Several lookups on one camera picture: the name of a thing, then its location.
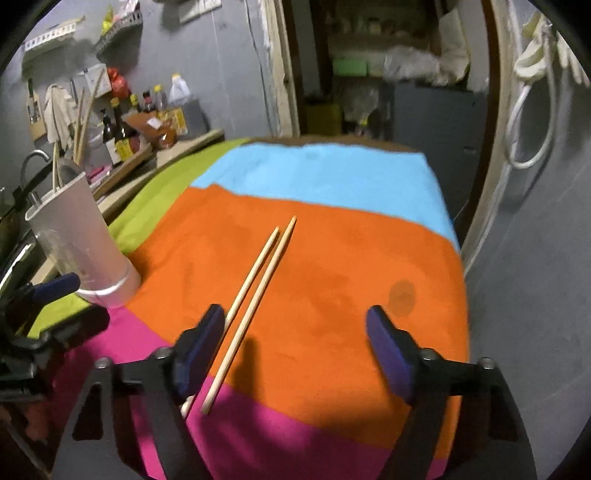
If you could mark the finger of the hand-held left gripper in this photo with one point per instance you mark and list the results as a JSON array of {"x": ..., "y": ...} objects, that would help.
[
  {"x": 57, "y": 286},
  {"x": 83, "y": 323}
]

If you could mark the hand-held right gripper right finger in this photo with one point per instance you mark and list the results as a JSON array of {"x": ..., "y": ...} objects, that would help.
[{"x": 390, "y": 350}]

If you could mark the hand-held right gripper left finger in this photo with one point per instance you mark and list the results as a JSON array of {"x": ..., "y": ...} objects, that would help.
[{"x": 203, "y": 350}]

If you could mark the white plastic utensil holder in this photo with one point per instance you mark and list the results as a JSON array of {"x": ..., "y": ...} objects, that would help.
[{"x": 87, "y": 249}]

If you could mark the multicolour striped cloth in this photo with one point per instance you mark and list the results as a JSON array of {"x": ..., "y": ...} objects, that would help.
[{"x": 323, "y": 258}]

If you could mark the thin cream stick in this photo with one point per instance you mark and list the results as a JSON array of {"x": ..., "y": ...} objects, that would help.
[{"x": 56, "y": 168}]

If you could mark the metal faucet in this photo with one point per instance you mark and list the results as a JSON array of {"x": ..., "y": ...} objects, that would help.
[{"x": 32, "y": 159}]

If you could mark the small dark sauce bottle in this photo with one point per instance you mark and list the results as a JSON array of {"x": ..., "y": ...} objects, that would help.
[{"x": 108, "y": 138}]

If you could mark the large dark sauce bottle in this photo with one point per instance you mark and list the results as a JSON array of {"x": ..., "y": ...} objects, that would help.
[{"x": 123, "y": 138}]

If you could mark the hanging cream cloth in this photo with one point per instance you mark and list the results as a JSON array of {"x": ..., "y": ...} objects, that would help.
[{"x": 60, "y": 113}]

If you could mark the wooden cutting board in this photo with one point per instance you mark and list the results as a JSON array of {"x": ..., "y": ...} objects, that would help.
[{"x": 175, "y": 150}]

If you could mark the yellow printed box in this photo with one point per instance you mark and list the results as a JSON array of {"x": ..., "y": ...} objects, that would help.
[{"x": 174, "y": 121}]

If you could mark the red cap condiment bottle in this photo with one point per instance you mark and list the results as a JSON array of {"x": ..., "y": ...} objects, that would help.
[{"x": 147, "y": 102}]

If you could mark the red plastic bag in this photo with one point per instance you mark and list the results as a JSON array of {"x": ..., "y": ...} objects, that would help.
[{"x": 117, "y": 83}]

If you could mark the yellow cap condiment bottle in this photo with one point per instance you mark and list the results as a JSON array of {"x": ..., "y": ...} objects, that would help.
[{"x": 160, "y": 98}]

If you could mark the grey plastic container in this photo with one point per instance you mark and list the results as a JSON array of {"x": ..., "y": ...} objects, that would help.
[{"x": 195, "y": 117}]

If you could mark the grey cabinet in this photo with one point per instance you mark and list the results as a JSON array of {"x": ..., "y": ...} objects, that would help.
[{"x": 438, "y": 134}]

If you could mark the white plastic jug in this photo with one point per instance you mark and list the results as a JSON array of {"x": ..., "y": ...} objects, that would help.
[{"x": 180, "y": 90}]

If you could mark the yellow container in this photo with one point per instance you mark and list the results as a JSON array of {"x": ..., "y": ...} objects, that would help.
[{"x": 323, "y": 120}]

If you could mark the green box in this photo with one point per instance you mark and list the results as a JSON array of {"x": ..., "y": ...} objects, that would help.
[{"x": 349, "y": 66}]

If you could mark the clear plastic bag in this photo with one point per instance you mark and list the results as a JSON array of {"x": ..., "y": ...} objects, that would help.
[{"x": 425, "y": 64}]

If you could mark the cream rubber gloves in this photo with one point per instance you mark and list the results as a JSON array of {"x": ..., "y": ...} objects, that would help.
[{"x": 535, "y": 55}]

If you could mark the metal wall shelf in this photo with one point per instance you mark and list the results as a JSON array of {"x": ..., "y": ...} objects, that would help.
[
  {"x": 117, "y": 30},
  {"x": 53, "y": 34}
]

